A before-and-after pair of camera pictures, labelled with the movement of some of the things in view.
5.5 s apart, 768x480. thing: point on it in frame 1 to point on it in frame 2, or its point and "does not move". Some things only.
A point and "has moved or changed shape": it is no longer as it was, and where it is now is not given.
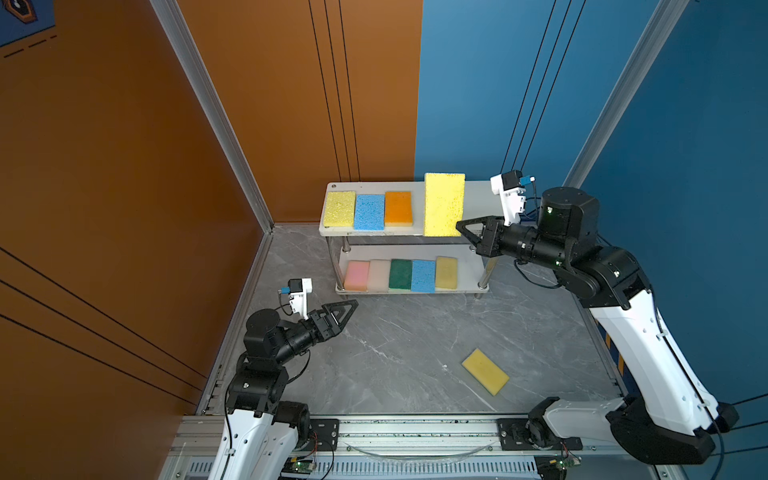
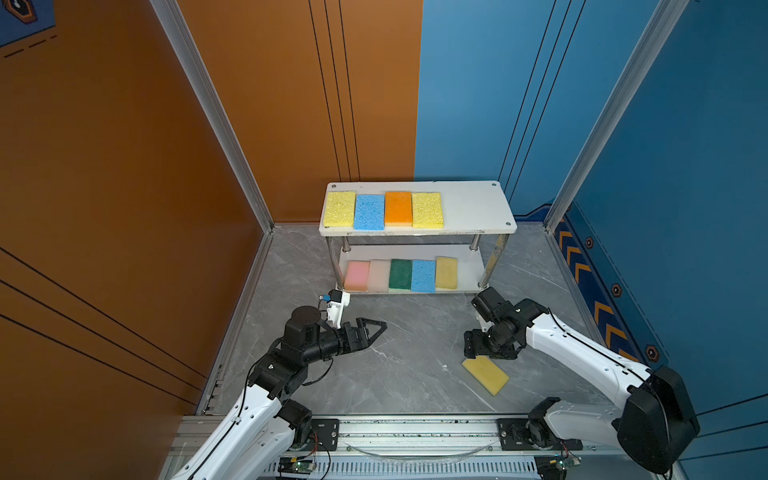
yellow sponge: x=443 y=203 has moved or changed shape
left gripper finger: x=332 y=306 to x=364 y=337
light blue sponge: x=369 y=212 does not move
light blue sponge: x=423 y=276 does not move
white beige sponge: x=378 y=276 does not move
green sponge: x=400 y=275 does not move
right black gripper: x=491 y=228 to x=472 y=346
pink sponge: x=356 y=275 does not move
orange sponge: x=398 y=209 does not move
